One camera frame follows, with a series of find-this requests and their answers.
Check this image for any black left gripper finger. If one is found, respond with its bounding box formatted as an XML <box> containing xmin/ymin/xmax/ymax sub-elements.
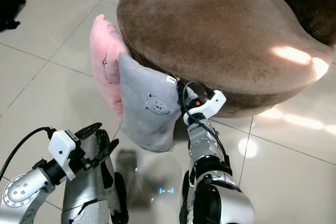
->
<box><xmin>75</xmin><ymin>123</ymin><xmax>103</xmax><ymax>137</ymax></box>
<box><xmin>96</xmin><ymin>139</ymin><xmax>120</xmax><ymax>170</ymax></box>

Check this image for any grey bear print pillow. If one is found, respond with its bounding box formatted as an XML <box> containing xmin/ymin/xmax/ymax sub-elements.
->
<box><xmin>118</xmin><ymin>52</ymin><xmax>185</xmax><ymax>153</ymax></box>

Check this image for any brown velvet round sofa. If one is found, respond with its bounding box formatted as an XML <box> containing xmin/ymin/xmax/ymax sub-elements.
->
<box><xmin>117</xmin><ymin>0</ymin><xmax>336</xmax><ymax>119</ymax></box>

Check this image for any pink pillow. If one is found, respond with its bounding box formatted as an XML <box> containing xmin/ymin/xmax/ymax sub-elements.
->
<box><xmin>89</xmin><ymin>14</ymin><xmax>130</xmax><ymax>118</ymax></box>

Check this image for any silver left robot leg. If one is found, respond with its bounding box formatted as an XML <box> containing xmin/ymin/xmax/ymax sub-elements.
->
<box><xmin>61</xmin><ymin>135</ymin><xmax>130</xmax><ymax>224</ymax></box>

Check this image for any silver robot leg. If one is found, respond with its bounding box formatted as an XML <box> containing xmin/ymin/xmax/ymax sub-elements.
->
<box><xmin>61</xmin><ymin>135</ymin><xmax>130</xmax><ymax>224</ymax></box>
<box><xmin>180</xmin><ymin>164</ymin><xmax>211</xmax><ymax>224</ymax></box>

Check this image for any silver right robot leg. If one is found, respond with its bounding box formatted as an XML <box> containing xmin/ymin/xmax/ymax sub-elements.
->
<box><xmin>180</xmin><ymin>164</ymin><xmax>211</xmax><ymax>224</ymax></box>

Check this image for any black bag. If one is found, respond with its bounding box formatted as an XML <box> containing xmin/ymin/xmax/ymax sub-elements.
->
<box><xmin>0</xmin><ymin>0</ymin><xmax>27</xmax><ymax>32</ymax></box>

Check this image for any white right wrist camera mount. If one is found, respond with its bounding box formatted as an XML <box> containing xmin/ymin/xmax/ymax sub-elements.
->
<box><xmin>184</xmin><ymin>90</ymin><xmax>227</xmax><ymax>126</ymax></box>

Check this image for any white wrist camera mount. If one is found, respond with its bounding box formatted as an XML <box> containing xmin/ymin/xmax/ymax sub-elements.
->
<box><xmin>48</xmin><ymin>130</ymin><xmax>82</xmax><ymax>182</ymax></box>
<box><xmin>184</xmin><ymin>90</ymin><xmax>227</xmax><ymax>126</ymax></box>

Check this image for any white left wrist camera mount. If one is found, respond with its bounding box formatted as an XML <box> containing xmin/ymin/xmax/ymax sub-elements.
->
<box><xmin>48</xmin><ymin>130</ymin><xmax>82</xmax><ymax>182</ymax></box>

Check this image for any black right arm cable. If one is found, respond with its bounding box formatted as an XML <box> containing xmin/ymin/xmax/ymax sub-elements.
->
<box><xmin>183</xmin><ymin>81</ymin><xmax>231</xmax><ymax>168</ymax></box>

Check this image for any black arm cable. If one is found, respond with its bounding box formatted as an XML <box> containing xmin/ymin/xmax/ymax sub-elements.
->
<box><xmin>183</xmin><ymin>81</ymin><xmax>231</xmax><ymax>168</ymax></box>
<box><xmin>0</xmin><ymin>126</ymin><xmax>56</xmax><ymax>180</ymax></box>

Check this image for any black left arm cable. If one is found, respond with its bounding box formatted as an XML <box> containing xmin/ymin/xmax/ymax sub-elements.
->
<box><xmin>0</xmin><ymin>126</ymin><xmax>56</xmax><ymax>180</ymax></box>

